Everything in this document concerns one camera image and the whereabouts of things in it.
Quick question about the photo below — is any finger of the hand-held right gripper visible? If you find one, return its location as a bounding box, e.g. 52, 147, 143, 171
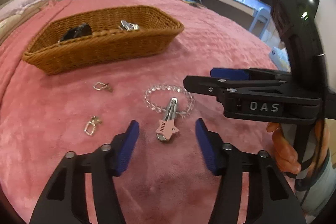
210, 67, 292, 81
183, 75, 324, 102

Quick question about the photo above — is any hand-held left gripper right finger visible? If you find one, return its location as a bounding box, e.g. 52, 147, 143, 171
195, 118, 307, 224

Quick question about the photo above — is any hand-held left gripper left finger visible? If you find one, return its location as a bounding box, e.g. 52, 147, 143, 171
29, 120, 139, 224

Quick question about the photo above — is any pink star hair clip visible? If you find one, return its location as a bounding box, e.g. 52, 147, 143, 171
155, 97, 181, 143

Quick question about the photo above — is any clear crystal bead bracelet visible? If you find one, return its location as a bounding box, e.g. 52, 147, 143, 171
144, 84, 195, 119

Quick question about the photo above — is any silver metal hair clip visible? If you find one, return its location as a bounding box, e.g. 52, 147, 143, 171
118, 20, 140, 31

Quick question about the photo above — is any brown wicker basket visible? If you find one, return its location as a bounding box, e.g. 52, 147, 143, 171
22, 5, 185, 75

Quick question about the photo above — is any black hair claw clip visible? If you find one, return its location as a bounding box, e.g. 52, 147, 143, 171
59, 23, 93, 42

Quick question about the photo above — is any person's right forearm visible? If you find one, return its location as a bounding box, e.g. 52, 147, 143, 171
295, 124, 332, 216

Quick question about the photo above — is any person's right hand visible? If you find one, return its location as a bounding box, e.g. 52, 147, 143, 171
266, 122, 301, 174

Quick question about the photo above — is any white plastic bag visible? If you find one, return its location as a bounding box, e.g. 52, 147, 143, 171
269, 46, 292, 69

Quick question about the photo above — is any pink fleece blanket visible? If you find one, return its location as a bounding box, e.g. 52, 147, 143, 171
0, 0, 289, 224

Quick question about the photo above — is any beige folded quilt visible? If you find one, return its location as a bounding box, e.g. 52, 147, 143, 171
0, 0, 57, 43

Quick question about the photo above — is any lavender pillow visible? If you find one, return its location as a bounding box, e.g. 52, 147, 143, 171
0, 0, 53, 21

